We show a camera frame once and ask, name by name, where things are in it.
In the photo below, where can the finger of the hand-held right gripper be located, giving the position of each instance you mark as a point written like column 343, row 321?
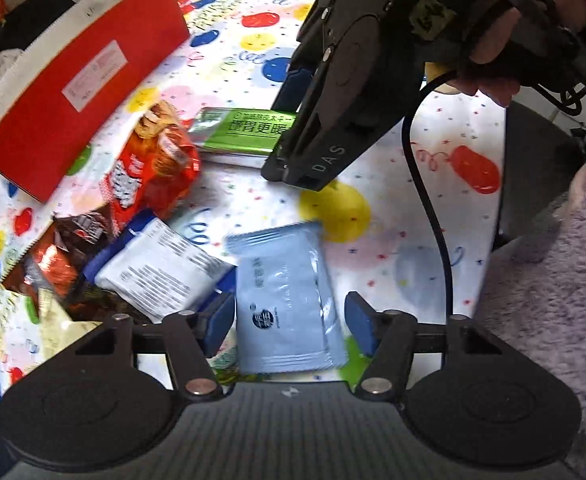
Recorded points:
column 295, row 87
column 318, row 160

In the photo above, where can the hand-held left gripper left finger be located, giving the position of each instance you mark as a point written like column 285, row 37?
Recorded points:
column 220, row 322

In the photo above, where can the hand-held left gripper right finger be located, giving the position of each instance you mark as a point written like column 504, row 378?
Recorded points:
column 360, row 320

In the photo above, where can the light blue packet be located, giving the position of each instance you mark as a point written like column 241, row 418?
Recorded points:
column 283, row 300

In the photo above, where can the green snack packet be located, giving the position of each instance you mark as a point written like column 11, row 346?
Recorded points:
column 243, row 130

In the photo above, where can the white and blue packet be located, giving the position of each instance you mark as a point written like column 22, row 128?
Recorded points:
column 158, row 265

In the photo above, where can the red snack bag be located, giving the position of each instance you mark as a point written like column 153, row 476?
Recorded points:
column 158, row 170

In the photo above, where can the pale yellow snack packet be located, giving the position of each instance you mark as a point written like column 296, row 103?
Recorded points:
column 58, row 325

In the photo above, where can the brown orange snack packet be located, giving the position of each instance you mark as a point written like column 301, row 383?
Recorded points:
column 53, row 260

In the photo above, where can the red cardboard box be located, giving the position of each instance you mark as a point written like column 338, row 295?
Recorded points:
column 33, row 150

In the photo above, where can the balloon print tablecloth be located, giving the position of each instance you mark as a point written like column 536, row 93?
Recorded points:
column 388, row 210

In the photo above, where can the lilac fuzzy clothing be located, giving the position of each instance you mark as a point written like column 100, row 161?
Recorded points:
column 548, row 285

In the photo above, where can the black chair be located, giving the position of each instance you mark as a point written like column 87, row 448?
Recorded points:
column 533, row 160

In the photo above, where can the black armchair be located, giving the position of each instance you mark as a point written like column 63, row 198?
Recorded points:
column 33, row 15

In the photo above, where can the white cloth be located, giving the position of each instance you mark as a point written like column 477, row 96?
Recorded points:
column 3, row 62

